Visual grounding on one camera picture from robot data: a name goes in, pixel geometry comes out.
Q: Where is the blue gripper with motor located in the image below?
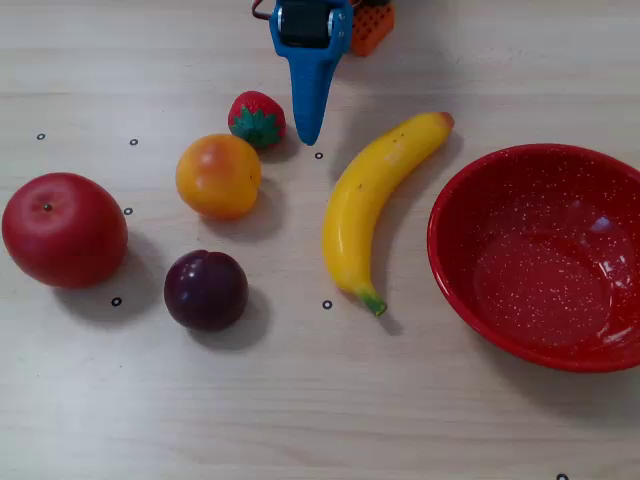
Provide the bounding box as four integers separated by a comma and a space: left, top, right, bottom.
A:
268, 0, 354, 147

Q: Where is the dark purple plum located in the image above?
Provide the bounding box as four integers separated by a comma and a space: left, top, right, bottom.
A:
163, 249, 250, 333

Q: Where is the red speckled bowl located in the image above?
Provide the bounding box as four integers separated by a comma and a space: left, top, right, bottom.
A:
426, 143, 640, 374

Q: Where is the red toy strawberry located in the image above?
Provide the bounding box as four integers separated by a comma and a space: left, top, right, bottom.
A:
227, 90, 287, 150

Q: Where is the orange perforated block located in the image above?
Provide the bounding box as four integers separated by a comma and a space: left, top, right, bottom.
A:
349, 3, 396, 57

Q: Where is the yellow toy banana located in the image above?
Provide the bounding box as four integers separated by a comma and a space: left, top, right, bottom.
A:
321, 111, 456, 317

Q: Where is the orange toy peach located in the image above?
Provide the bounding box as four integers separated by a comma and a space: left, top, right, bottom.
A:
174, 133, 263, 221

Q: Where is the red toy apple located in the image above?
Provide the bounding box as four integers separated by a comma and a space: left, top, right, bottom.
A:
1, 172, 129, 290

